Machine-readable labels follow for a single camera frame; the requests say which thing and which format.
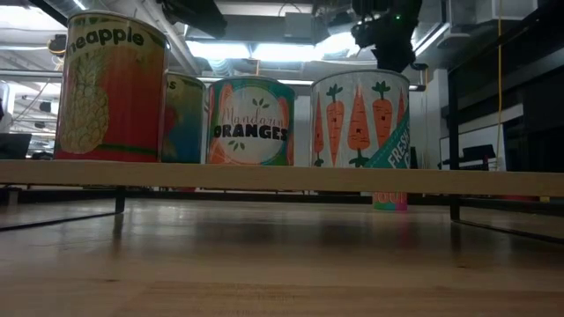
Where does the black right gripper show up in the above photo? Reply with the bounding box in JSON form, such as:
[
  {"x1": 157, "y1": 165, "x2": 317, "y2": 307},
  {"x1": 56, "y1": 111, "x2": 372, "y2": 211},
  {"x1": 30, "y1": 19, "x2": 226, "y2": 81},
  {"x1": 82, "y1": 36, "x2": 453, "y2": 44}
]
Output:
[{"x1": 351, "y1": 0, "x2": 423, "y2": 74}]

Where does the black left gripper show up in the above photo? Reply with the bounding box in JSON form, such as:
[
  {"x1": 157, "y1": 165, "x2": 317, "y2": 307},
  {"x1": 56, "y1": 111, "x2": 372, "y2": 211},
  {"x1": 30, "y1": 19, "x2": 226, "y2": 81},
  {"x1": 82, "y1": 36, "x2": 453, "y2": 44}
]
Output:
[{"x1": 156, "y1": 0, "x2": 228, "y2": 39}]

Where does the sliced carrots can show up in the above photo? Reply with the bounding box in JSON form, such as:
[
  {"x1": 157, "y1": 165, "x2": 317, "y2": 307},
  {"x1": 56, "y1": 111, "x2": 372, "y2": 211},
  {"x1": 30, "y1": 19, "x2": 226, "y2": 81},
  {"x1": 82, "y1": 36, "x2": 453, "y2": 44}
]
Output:
[{"x1": 309, "y1": 69, "x2": 412, "y2": 169}]

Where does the tomato can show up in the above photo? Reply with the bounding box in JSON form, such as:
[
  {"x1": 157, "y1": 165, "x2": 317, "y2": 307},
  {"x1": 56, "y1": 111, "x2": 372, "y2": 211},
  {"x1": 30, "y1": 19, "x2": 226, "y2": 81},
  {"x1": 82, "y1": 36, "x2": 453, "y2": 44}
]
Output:
[{"x1": 159, "y1": 71, "x2": 208, "y2": 165}]

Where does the mandarin oranges can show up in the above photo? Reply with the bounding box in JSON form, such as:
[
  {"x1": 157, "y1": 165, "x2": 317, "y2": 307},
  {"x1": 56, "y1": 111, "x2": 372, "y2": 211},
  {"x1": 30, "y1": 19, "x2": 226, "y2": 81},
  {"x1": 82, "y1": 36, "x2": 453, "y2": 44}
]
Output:
[{"x1": 205, "y1": 75, "x2": 296, "y2": 167}]

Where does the pineapple can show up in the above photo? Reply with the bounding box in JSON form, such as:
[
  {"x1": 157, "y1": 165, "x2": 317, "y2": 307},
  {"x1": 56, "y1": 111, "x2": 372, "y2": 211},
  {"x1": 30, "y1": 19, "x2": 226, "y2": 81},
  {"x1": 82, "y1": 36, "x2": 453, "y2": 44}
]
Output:
[{"x1": 53, "y1": 9, "x2": 171, "y2": 163}]

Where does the chicken soup can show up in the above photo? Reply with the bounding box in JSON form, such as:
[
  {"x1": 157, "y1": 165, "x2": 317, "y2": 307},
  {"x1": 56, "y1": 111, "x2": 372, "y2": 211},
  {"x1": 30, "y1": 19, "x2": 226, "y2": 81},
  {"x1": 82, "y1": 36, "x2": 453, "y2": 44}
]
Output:
[{"x1": 372, "y1": 192, "x2": 409, "y2": 212}]

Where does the wooden shelf board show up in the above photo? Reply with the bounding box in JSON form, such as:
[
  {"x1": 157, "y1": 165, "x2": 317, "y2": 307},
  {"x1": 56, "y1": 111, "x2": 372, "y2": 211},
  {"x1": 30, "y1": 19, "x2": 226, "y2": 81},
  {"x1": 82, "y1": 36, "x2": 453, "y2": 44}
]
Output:
[{"x1": 0, "y1": 158, "x2": 564, "y2": 198}]

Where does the long linear ceiling light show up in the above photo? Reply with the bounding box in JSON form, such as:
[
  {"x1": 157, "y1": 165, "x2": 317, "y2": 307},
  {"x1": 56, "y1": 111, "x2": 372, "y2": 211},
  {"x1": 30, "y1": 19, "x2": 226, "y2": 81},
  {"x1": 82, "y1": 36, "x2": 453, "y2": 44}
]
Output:
[{"x1": 196, "y1": 75, "x2": 427, "y2": 92}]

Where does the white desk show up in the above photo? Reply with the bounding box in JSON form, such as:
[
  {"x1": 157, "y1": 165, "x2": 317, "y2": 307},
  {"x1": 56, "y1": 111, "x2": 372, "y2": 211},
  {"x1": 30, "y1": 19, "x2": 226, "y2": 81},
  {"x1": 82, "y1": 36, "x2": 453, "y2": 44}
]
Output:
[{"x1": 439, "y1": 101, "x2": 525, "y2": 173}]

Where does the black chair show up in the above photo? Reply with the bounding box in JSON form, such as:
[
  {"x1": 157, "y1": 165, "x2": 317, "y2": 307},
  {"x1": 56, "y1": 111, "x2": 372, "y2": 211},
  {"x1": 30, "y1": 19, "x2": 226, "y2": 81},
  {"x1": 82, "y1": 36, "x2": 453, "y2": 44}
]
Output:
[{"x1": 438, "y1": 144, "x2": 497, "y2": 172}]

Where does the dark computer monitor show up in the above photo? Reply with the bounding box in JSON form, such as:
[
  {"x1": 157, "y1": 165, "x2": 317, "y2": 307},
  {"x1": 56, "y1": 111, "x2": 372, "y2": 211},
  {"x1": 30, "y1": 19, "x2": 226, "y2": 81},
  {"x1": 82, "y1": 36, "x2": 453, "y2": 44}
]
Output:
[{"x1": 0, "y1": 133, "x2": 33, "y2": 160}]

